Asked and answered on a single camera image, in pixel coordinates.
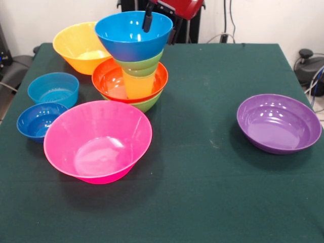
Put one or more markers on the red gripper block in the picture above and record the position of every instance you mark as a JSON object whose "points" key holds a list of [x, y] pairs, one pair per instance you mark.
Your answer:
{"points": [[184, 7]]}

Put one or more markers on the bright blue plastic bowl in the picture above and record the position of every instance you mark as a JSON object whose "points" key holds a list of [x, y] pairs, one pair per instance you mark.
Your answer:
{"points": [[126, 43]]}

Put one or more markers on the small green ribbed bowl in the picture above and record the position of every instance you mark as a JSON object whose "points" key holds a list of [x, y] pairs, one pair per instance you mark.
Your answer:
{"points": [[141, 65]]}

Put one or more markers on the yellow plastic cup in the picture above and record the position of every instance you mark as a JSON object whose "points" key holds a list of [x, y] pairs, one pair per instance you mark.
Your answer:
{"points": [[138, 87]]}

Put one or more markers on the red plastic bowl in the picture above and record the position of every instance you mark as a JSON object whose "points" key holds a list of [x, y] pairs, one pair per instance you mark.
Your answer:
{"points": [[108, 86]]}

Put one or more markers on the large green plastic bowl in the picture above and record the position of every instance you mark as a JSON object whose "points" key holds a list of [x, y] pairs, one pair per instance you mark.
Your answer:
{"points": [[146, 104]]}

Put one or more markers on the orange plastic bowl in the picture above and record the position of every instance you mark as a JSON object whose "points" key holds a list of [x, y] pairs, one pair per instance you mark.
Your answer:
{"points": [[73, 43]]}

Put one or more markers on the translucent teal plastic bowl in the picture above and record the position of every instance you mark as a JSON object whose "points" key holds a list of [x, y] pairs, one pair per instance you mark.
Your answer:
{"points": [[50, 88]]}

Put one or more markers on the pink plastic bowl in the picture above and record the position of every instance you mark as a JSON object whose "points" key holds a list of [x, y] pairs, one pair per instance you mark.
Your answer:
{"points": [[98, 141]]}

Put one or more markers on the purple plastic bowl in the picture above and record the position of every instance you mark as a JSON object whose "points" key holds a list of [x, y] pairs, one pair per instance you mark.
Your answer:
{"points": [[278, 121]]}

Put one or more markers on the small dark blue bowl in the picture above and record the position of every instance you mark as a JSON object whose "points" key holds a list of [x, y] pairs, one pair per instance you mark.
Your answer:
{"points": [[35, 121]]}

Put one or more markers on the dark green table cloth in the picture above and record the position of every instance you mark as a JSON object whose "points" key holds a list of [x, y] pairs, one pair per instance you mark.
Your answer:
{"points": [[202, 197]]}

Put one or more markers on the black pedestal foot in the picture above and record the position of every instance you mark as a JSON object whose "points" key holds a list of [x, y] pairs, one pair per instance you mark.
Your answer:
{"points": [[307, 65], [15, 68]]}

